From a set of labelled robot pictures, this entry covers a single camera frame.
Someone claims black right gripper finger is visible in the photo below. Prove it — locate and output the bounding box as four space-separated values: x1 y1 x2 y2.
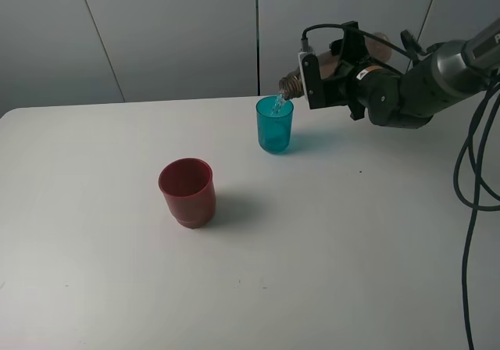
330 30 366 64

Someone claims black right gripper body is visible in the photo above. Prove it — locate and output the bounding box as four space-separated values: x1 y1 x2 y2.
299 52 371 120

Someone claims smoky grey water bottle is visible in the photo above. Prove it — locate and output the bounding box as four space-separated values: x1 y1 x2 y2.
278 37 392 100

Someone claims teal translucent plastic cup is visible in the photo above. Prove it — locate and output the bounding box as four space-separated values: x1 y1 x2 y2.
255 95 294 153

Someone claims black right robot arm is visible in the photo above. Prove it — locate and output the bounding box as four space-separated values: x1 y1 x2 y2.
298 21 499 129

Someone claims red plastic cup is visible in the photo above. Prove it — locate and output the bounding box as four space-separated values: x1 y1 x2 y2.
158 158 216 229

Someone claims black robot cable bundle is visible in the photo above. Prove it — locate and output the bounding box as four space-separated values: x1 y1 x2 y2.
300 23 500 350

